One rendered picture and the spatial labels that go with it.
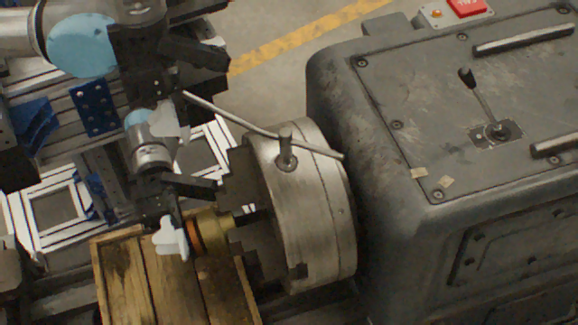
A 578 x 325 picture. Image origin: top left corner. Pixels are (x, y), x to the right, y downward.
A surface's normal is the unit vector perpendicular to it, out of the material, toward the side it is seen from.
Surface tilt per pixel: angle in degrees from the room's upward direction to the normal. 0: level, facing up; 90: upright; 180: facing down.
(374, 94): 0
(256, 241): 11
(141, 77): 69
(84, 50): 90
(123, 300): 0
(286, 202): 30
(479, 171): 0
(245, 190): 49
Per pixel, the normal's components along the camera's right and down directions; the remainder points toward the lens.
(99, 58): 0.01, 0.79
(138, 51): 0.29, 0.48
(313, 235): 0.23, 0.22
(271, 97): -0.03, -0.61
